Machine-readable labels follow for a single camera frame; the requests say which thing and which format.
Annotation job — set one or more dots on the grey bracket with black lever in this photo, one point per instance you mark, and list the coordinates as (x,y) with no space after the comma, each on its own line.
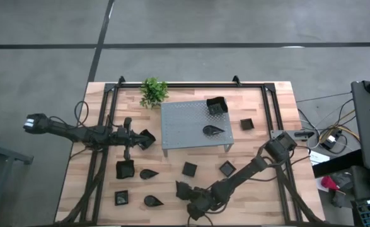
(302,134)

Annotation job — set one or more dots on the black power adapter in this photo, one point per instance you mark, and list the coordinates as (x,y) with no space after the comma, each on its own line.
(329,140)

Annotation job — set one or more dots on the small black square plate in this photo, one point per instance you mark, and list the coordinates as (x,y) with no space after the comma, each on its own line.
(189,169)
(121,198)
(227,168)
(247,124)

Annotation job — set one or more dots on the black aluminium table frame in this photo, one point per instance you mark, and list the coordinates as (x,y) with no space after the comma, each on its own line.
(188,85)

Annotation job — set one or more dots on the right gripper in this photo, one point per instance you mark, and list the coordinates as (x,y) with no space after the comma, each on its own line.
(200,200)

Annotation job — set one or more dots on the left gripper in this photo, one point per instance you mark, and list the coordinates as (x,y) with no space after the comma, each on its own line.
(127,138)

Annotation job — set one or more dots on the black wavy square plate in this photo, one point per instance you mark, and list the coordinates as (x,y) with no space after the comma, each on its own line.
(217,107)
(124,170)
(150,142)

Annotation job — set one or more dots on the green potted plant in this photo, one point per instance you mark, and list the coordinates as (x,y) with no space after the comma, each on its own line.
(153,93)

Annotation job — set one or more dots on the grey perforated metal shelf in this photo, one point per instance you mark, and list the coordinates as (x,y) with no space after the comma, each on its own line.
(184,126)

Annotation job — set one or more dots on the white paper sheet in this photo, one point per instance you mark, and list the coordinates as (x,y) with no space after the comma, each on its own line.
(317,157)

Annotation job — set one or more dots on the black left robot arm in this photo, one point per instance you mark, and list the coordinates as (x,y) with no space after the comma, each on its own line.
(77,134)

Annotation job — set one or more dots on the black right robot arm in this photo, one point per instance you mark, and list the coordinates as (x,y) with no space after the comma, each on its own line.
(235,181)

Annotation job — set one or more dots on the red plastic object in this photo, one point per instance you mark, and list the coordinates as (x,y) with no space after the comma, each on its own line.
(328,183)

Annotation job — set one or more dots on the grey metal table frame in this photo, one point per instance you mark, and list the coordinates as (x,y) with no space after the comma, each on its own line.
(2,154)

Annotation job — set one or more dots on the black teardrop plate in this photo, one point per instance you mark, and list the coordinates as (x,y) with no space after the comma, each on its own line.
(211,130)
(151,201)
(147,174)

